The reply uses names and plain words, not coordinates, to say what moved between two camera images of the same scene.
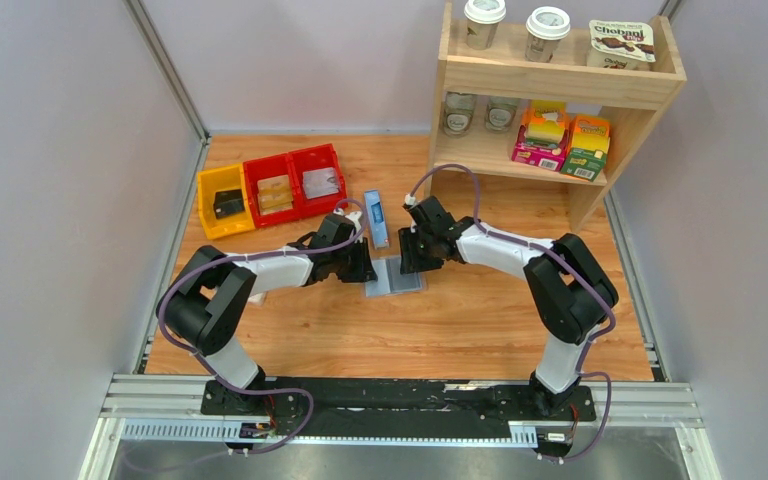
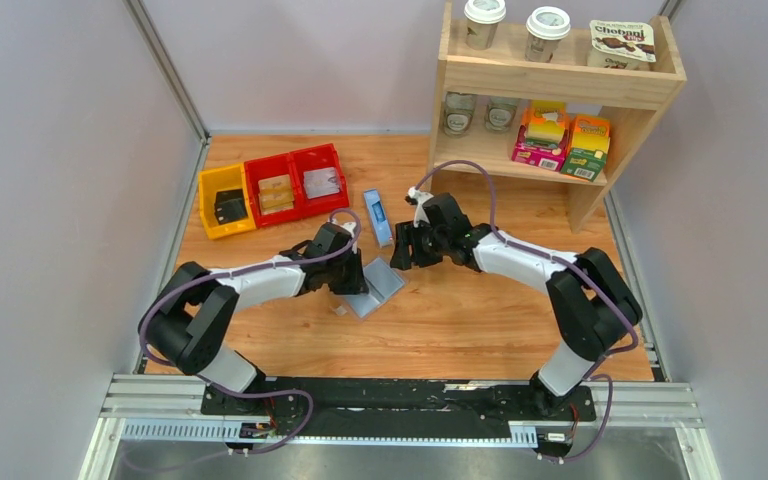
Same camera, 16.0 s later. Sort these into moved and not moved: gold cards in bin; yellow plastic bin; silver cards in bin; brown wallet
Moved: brown wallet
Not moved: gold cards in bin; silver cards in bin; yellow plastic bin
